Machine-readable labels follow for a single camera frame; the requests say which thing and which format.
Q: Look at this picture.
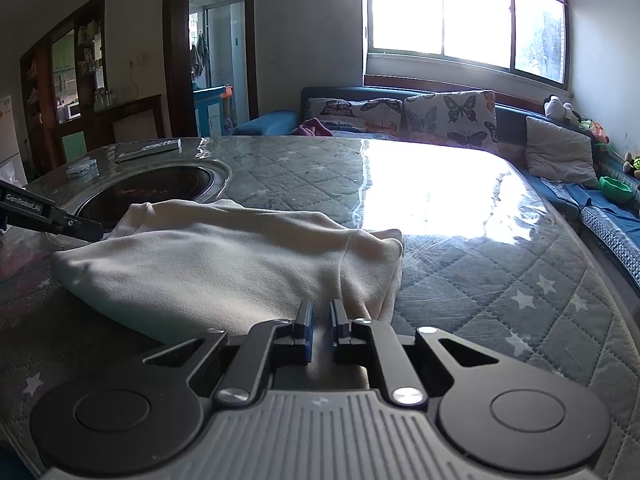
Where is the cream garment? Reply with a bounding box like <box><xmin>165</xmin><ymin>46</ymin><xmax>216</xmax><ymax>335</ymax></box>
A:
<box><xmin>51</xmin><ymin>200</ymin><xmax>404</xmax><ymax>344</ymax></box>

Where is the white refrigerator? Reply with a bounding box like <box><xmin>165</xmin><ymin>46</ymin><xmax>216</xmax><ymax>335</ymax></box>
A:
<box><xmin>0</xmin><ymin>96</ymin><xmax>27</xmax><ymax>188</ymax></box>

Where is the small card box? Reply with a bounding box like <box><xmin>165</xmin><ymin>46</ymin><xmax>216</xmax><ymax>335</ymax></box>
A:
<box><xmin>66</xmin><ymin>158</ymin><xmax>98</xmax><ymax>178</ymax></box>

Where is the black round induction cooktop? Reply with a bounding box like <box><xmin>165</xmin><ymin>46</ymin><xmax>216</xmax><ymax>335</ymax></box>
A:
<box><xmin>76</xmin><ymin>166</ymin><xmax>218</xmax><ymax>231</ymax></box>

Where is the white microwave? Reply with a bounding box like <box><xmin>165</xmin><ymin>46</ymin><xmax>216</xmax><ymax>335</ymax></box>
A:
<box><xmin>56</xmin><ymin>102</ymin><xmax>81</xmax><ymax>124</ymax></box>

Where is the dark wooden counter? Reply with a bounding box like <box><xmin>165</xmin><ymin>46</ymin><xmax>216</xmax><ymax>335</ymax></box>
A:
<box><xmin>51</xmin><ymin>94</ymin><xmax>167</xmax><ymax>162</ymax></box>

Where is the grey quilted star table cover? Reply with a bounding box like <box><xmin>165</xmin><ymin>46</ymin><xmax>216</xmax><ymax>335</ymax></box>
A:
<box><xmin>0</xmin><ymin>135</ymin><xmax>640</xmax><ymax>480</ymax></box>

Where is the grey remote control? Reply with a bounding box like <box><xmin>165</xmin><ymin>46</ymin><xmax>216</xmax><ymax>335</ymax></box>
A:
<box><xmin>115</xmin><ymin>139</ymin><xmax>181</xmax><ymax>164</ymax></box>

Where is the blue white cabinet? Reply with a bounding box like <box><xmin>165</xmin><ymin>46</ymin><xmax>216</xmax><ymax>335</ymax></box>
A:
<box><xmin>193</xmin><ymin>84</ymin><xmax>233</xmax><ymax>138</ymax></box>

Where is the pink cloth on sofa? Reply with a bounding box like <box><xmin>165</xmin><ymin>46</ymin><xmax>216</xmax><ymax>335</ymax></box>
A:
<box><xmin>290</xmin><ymin>117</ymin><xmax>333</xmax><ymax>138</ymax></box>

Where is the small butterfly print cushion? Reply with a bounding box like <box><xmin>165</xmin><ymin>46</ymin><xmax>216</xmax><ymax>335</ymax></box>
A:
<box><xmin>304</xmin><ymin>98</ymin><xmax>402</xmax><ymax>138</ymax></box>

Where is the large butterfly print cushion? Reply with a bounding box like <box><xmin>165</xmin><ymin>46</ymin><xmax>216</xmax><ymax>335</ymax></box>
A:
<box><xmin>404</xmin><ymin>90</ymin><xmax>498</xmax><ymax>154</ymax></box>

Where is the grey plain cushion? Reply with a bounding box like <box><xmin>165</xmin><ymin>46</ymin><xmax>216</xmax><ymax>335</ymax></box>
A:
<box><xmin>525</xmin><ymin>116</ymin><xmax>599</xmax><ymax>188</ymax></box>

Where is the blue corner sofa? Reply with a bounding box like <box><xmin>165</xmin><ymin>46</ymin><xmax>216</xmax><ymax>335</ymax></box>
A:
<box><xmin>235</xmin><ymin>87</ymin><xmax>639</xmax><ymax>284</ymax></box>

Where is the green plastic bowl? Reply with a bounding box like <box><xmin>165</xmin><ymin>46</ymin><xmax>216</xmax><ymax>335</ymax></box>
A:
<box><xmin>599</xmin><ymin>176</ymin><xmax>634</xmax><ymax>205</ymax></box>

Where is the panda plush toy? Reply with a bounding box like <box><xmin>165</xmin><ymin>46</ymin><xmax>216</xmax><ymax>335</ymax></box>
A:
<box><xmin>544</xmin><ymin>94</ymin><xmax>582</xmax><ymax>126</ymax></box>

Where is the pink orange plush toy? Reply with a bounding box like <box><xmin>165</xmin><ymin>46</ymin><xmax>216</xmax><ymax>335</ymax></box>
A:
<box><xmin>580</xmin><ymin>119</ymin><xmax>610</xmax><ymax>145</ymax></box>

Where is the green brown plush toy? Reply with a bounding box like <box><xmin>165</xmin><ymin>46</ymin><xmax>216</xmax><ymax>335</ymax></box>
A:
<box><xmin>623</xmin><ymin>152</ymin><xmax>640</xmax><ymax>180</ymax></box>

